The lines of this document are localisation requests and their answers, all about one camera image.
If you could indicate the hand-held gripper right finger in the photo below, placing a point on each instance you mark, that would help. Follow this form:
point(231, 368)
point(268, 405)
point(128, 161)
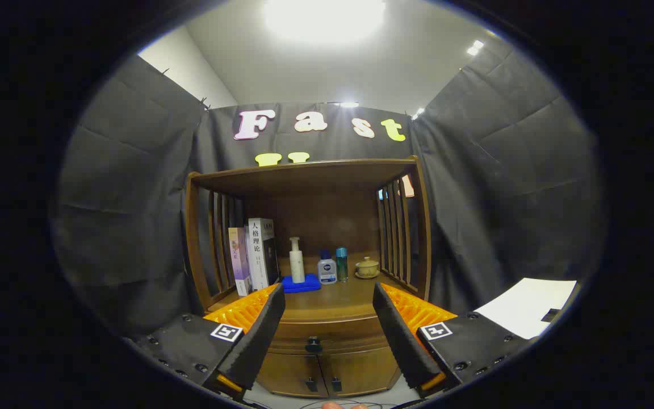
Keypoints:
point(398, 341)

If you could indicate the brown wooden drawer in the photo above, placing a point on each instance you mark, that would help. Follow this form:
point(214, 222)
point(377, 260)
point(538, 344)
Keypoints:
point(332, 332)

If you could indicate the white side table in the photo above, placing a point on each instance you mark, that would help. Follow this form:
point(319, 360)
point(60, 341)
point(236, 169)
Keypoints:
point(523, 307)

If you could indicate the black backdrop cloth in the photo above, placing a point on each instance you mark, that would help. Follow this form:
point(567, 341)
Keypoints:
point(134, 199)

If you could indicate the blue folded cloth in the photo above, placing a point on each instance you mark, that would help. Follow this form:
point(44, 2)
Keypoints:
point(301, 287)

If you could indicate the purple book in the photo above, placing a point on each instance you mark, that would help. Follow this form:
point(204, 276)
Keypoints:
point(239, 261)

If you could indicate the teal slim bottle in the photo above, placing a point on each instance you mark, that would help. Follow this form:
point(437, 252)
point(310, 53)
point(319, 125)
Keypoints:
point(342, 267)

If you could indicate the large ceiling light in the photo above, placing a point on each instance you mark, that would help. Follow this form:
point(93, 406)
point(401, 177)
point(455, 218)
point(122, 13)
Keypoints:
point(324, 20)

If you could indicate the thick white book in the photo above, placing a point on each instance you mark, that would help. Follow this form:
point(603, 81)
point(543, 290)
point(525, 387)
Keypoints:
point(256, 255)

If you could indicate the white bottle blue cap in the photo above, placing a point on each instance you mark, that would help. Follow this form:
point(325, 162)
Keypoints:
point(327, 271)

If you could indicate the white pump bottle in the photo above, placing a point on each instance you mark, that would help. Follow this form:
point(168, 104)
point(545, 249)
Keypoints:
point(297, 267)

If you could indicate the brown wooden cabinet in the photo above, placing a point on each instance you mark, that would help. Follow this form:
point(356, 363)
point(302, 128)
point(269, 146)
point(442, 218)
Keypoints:
point(327, 227)

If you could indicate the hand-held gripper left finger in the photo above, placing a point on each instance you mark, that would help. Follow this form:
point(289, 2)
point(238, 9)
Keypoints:
point(259, 341)

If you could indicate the beige lidded teacup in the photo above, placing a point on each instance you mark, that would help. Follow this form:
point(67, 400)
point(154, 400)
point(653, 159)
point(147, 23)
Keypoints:
point(367, 268)

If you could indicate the brown wooden countertop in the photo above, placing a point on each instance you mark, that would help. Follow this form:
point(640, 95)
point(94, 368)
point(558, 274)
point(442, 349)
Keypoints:
point(338, 301)

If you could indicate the black drawer knob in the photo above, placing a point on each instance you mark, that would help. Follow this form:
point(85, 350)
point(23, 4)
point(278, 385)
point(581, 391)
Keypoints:
point(313, 345)

